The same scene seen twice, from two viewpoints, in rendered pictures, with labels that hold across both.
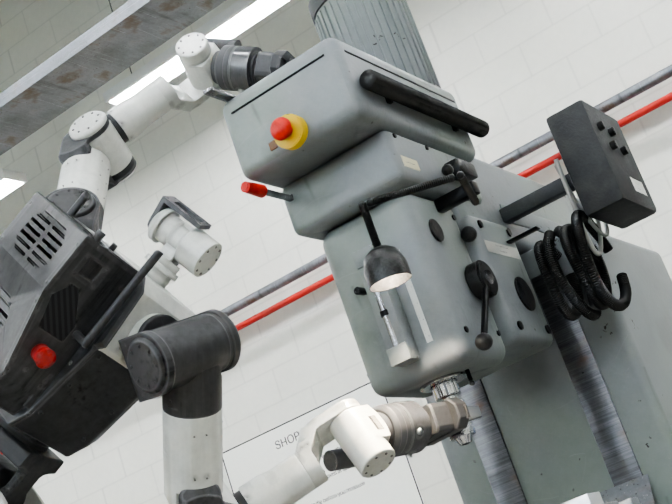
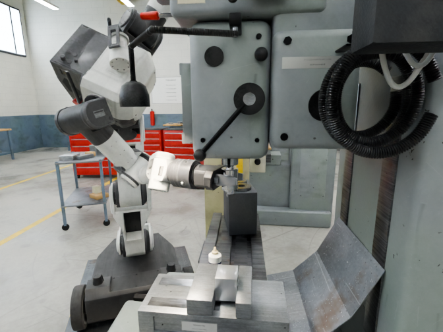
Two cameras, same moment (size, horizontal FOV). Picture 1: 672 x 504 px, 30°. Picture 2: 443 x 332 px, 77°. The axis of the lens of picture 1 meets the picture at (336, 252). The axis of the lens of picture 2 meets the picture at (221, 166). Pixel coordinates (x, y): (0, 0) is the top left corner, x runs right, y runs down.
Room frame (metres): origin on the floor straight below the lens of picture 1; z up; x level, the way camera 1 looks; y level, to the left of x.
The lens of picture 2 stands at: (1.84, -0.79, 1.44)
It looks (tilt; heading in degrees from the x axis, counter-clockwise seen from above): 12 degrees down; 67
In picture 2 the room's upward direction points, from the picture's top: 1 degrees counter-clockwise
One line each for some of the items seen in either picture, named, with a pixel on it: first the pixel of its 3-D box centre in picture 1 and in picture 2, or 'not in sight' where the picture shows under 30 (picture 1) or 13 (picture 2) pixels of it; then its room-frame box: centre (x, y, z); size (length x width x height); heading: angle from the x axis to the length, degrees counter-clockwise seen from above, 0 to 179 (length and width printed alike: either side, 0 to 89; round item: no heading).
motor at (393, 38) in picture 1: (376, 54); not in sight; (2.38, -0.22, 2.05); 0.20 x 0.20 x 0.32
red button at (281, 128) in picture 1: (282, 129); not in sight; (1.94, 0.02, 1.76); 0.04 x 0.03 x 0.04; 63
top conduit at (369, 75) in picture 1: (427, 107); not in sight; (2.12, -0.25, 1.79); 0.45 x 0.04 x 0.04; 153
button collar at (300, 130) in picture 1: (290, 131); not in sight; (1.96, 0.01, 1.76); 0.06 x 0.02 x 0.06; 63
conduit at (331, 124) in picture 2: (568, 274); (364, 99); (2.31, -0.40, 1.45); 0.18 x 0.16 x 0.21; 153
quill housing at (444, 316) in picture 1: (413, 297); (231, 94); (2.16, -0.10, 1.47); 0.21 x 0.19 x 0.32; 63
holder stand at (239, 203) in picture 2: not in sight; (238, 203); (2.38, 0.28, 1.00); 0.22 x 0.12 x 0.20; 72
